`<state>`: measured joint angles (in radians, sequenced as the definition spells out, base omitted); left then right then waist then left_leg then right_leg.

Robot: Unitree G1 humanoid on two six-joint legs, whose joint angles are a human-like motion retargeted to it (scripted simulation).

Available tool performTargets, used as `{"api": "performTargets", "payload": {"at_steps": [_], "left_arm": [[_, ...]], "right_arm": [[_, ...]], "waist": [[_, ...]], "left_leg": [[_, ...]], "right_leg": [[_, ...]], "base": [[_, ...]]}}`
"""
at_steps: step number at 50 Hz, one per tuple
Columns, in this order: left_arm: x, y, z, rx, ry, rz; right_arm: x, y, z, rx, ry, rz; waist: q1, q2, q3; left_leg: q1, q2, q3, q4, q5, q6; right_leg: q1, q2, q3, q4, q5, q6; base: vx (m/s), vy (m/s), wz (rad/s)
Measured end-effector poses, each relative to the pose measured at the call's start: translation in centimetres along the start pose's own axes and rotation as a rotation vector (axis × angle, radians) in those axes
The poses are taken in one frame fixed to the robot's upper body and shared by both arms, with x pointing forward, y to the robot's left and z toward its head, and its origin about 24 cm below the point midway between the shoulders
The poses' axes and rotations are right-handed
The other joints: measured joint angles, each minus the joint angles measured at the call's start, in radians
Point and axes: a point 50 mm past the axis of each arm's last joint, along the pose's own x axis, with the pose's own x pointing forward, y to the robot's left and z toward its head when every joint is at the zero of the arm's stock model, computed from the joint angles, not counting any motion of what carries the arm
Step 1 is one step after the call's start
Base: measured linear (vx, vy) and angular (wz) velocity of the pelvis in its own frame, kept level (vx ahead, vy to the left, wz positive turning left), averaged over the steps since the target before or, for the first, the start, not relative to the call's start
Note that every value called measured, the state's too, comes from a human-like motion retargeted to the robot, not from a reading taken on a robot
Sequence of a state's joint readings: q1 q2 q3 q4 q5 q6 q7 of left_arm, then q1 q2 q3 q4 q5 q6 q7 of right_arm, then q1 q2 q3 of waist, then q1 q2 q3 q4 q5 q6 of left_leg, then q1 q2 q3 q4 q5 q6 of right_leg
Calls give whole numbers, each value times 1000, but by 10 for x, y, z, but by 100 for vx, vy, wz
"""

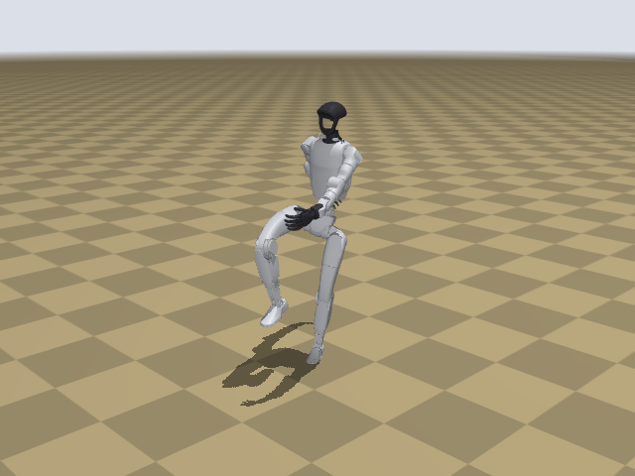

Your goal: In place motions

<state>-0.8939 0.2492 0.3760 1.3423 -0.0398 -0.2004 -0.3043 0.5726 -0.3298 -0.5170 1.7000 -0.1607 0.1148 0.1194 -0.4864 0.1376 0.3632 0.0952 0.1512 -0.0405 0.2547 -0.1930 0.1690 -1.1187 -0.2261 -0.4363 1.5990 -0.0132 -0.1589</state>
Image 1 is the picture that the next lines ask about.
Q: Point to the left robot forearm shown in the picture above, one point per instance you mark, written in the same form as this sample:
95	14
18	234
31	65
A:
330	196

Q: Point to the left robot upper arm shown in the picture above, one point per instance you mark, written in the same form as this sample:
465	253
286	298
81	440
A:
352	159

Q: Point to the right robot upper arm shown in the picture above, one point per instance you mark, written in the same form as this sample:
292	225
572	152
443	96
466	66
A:
305	146

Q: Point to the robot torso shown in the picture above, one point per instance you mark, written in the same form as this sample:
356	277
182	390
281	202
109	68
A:
325	161

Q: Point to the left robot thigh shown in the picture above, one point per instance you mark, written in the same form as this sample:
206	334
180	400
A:
331	260

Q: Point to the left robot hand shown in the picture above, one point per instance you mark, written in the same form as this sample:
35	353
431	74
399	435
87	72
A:
304	218

